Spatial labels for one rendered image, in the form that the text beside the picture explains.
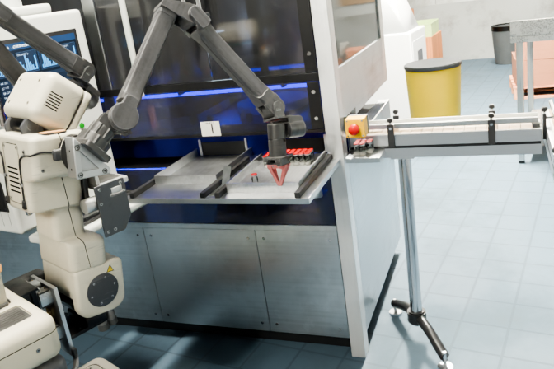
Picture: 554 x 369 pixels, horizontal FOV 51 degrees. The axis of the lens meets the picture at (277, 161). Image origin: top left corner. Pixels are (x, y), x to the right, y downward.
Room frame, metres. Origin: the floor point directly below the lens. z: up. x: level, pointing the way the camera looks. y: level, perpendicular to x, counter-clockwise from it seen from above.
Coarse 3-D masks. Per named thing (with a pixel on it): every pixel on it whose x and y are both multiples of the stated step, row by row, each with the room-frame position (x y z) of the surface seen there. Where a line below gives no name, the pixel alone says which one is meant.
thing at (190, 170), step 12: (192, 156) 2.35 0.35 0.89; (204, 156) 2.37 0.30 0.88; (216, 156) 2.34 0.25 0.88; (228, 156) 2.32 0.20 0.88; (240, 156) 2.19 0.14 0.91; (168, 168) 2.18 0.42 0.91; (180, 168) 2.25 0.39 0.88; (192, 168) 2.22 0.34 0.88; (204, 168) 2.20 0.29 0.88; (216, 168) 2.18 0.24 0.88; (156, 180) 2.08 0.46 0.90; (168, 180) 2.06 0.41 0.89; (180, 180) 2.04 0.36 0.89; (192, 180) 2.02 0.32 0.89; (204, 180) 2.00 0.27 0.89
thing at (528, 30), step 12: (516, 24) 4.09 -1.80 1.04; (528, 24) 4.05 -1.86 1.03; (540, 24) 4.01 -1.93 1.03; (552, 24) 3.97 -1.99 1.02; (516, 36) 4.09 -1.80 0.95; (528, 36) 4.05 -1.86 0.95; (540, 36) 4.01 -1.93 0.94; (552, 36) 3.97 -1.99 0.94; (516, 48) 4.12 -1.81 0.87; (528, 48) 4.69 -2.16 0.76; (516, 60) 4.12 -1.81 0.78; (528, 60) 4.69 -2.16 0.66; (528, 72) 4.69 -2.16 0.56; (528, 84) 4.69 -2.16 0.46; (528, 96) 4.69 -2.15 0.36; (528, 108) 4.69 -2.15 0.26; (540, 120) 4.32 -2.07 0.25
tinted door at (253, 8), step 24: (216, 0) 2.24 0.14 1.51; (240, 0) 2.21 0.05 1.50; (264, 0) 2.17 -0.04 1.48; (288, 0) 2.13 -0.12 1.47; (216, 24) 2.25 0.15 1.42; (240, 24) 2.21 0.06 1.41; (264, 24) 2.17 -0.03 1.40; (288, 24) 2.14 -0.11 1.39; (240, 48) 2.22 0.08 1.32; (264, 48) 2.18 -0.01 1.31; (288, 48) 2.14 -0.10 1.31; (216, 72) 2.26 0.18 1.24; (264, 72) 2.19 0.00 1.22; (288, 72) 2.15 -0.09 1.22
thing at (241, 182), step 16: (256, 160) 2.13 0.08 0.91; (320, 160) 2.02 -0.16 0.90; (240, 176) 1.97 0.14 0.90; (272, 176) 1.97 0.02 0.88; (288, 176) 1.95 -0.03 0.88; (304, 176) 1.84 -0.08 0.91; (240, 192) 1.85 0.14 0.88; (256, 192) 1.83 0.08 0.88; (272, 192) 1.81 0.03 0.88; (288, 192) 1.79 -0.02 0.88
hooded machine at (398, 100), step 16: (384, 0) 5.69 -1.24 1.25; (400, 0) 5.88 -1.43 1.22; (384, 16) 5.69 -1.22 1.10; (400, 16) 5.65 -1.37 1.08; (384, 32) 5.70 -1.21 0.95; (400, 32) 5.63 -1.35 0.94; (416, 32) 5.75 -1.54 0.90; (400, 48) 5.59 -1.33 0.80; (416, 48) 5.69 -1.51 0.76; (400, 64) 5.60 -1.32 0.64; (400, 80) 5.60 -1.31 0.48; (384, 96) 5.69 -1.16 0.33; (400, 96) 5.61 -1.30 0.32; (400, 112) 5.62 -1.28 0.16
